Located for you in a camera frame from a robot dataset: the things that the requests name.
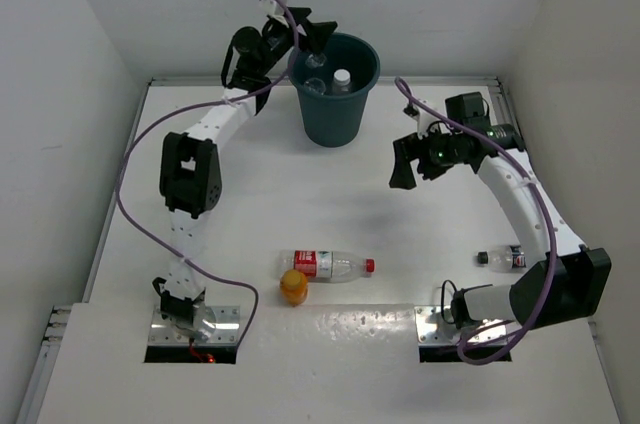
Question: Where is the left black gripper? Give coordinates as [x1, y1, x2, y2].
[254, 5, 333, 75]

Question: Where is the orange juice bottle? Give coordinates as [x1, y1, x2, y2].
[280, 269, 308, 307]

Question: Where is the metal base plate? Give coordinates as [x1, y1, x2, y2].
[414, 305, 508, 348]
[147, 305, 240, 347]

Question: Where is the clear unlabelled plastic bottle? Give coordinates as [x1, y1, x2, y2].
[305, 53, 327, 70]

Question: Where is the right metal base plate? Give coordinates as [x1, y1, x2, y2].
[414, 305, 508, 348]

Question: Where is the large square clear bottle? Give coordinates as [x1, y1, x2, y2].
[331, 69, 353, 95]

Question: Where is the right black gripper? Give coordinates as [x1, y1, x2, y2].
[389, 123, 461, 189]

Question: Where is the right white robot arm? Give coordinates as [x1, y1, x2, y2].
[389, 92, 612, 329]

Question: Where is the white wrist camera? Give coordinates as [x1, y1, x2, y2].
[403, 100, 440, 139]
[259, 0, 287, 19]

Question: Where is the red label clear bottle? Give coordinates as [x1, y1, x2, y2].
[278, 250, 376, 283]

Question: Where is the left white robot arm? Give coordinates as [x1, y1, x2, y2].
[154, 13, 294, 324]

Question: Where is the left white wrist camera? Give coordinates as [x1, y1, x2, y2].
[259, 0, 287, 19]

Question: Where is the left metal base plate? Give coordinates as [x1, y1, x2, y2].
[147, 305, 240, 347]

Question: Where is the blue label clear bottle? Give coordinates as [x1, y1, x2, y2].
[303, 77, 327, 95]

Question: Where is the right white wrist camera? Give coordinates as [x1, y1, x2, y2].
[403, 100, 440, 139]

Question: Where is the small dark pepsi bottle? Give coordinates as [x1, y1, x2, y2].
[476, 244, 526, 272]

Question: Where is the dark teal plastic bin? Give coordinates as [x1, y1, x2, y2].
[289, 33, 380, 147]

